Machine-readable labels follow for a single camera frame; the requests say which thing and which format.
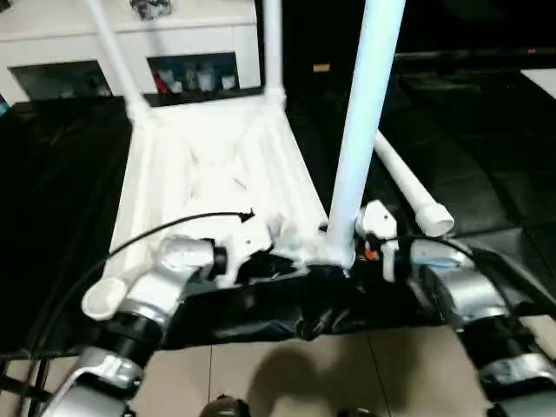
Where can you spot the white plastic table leg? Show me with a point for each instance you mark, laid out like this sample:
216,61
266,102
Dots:
365,104
113,52
408,187
273,43

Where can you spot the white plastic table top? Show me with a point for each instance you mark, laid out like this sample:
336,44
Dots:
217,148

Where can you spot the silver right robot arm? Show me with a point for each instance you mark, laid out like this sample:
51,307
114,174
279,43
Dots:
469,287

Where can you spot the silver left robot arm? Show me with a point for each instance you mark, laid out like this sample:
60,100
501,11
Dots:
156,278

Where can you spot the silver left leg black foot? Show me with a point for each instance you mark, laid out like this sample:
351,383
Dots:
228,408

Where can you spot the silver leg black foot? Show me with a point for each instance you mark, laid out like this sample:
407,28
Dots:
356,413
228,408

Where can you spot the silver right leg black foot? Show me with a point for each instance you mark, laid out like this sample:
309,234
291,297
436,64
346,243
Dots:
356,413

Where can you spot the toy figures behind cabinet glass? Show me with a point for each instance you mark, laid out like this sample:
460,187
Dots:
195,78

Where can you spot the black work mat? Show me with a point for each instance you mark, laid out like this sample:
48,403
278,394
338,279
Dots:
52,217

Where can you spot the black tv cabinet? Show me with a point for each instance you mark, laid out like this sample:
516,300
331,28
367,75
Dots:
460,30

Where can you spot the grey plush toy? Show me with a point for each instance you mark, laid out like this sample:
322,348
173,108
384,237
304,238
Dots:
150,9

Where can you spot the white cabinet with glass doors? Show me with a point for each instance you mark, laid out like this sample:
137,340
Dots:
52,39

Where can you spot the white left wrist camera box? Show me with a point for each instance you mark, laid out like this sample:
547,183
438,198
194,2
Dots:
239,234

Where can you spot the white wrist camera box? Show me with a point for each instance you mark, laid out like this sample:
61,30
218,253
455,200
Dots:
239,234
375,217

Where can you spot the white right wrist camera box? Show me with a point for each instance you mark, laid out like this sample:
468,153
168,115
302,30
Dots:
375,217

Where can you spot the black metal stand frame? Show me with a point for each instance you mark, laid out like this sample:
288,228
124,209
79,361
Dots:
22,382

